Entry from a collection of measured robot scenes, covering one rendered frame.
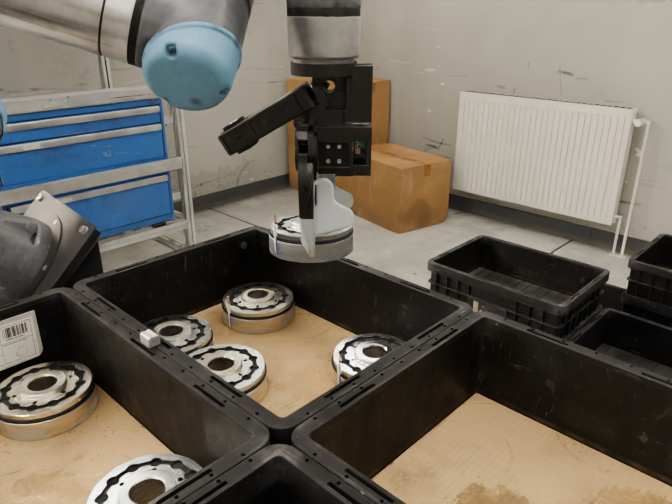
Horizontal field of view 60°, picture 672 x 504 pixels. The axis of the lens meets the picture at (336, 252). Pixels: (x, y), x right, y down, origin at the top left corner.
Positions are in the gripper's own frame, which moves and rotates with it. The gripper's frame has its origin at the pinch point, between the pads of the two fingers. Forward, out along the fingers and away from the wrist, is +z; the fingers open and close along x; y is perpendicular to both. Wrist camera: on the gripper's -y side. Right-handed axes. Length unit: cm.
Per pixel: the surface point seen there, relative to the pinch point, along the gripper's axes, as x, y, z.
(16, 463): -19.7, -27.7, 16.5
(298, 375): -4.2, -1.1, 16.3
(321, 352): 1.0, 1.5, 16.3
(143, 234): 182, -88, 70
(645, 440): -19.1, 33.3, 12.8
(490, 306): 72, 42, 46
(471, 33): 310, 78, -12
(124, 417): -12.6, -19.5, 16.4
